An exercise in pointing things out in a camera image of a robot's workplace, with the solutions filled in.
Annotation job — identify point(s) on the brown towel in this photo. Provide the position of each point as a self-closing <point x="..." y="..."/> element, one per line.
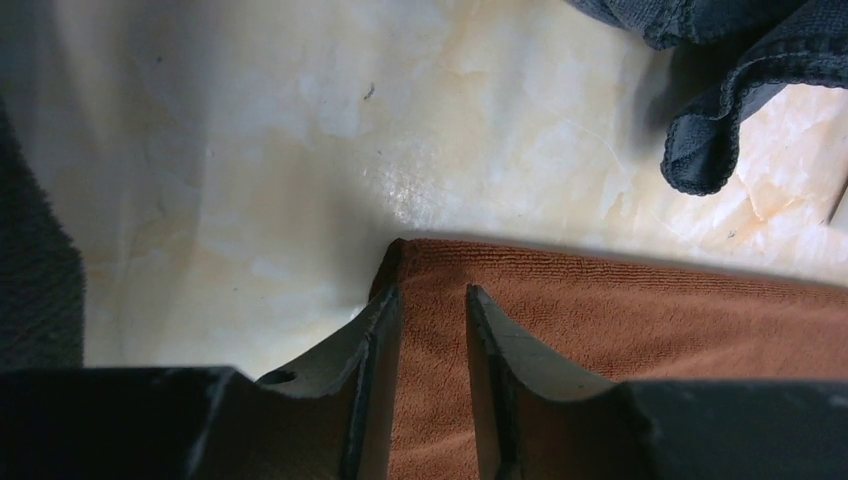
<point x="615" y="318"/>

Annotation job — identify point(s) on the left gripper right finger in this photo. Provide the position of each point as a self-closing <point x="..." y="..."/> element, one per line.
<point x="538" y="415"/>

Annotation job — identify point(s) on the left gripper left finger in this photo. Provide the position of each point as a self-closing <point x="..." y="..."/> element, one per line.
<point x="325" y="415"/>

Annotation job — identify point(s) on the grey blue towel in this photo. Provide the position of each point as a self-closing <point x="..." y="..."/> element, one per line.
<point x="749" y="51"/>

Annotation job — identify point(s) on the black blanket with tan flowers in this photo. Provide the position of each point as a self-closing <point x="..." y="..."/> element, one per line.
<point x="42" y="275"/>

